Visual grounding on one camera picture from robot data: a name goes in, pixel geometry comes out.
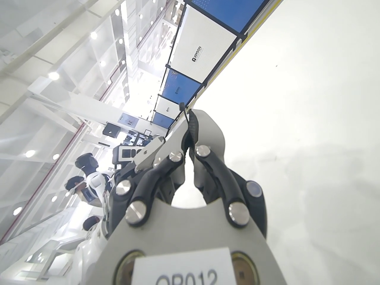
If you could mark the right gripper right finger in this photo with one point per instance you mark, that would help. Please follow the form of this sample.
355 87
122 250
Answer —
213 137

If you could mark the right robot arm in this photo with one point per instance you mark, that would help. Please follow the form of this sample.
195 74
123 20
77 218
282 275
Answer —
89 253

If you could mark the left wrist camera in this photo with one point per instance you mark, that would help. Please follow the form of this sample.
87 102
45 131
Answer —
126 153

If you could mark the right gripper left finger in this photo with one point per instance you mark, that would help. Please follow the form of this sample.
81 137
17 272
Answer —
154 179

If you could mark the thin black zip tie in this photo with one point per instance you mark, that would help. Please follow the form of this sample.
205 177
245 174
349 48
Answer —
182 106

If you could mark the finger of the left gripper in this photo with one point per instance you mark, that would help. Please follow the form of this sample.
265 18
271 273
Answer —
148 154

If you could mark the robot body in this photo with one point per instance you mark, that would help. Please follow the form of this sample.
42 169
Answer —
95 180

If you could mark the small blue partition panel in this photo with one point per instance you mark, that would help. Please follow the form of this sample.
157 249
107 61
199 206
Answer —
161 120

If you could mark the small white partition panel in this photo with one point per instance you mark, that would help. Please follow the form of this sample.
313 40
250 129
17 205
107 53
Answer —
165 105

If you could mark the large white partition panel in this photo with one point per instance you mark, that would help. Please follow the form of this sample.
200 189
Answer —
204 45

